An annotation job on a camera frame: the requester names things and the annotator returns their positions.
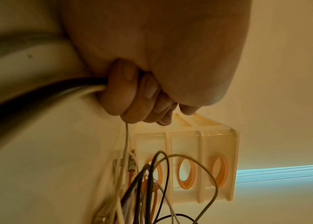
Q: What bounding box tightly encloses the person's left hand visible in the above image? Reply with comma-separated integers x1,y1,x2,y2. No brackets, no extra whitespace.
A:
59,0,253,126

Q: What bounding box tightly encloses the cream three-drawer organiser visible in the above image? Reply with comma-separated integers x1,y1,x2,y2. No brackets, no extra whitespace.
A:
130,113,241,205

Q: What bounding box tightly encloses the pile of cables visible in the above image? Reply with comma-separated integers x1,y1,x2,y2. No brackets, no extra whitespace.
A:
90,148,221,224

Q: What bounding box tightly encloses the bundle of cables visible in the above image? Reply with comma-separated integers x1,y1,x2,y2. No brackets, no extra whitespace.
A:
0,76,109,167

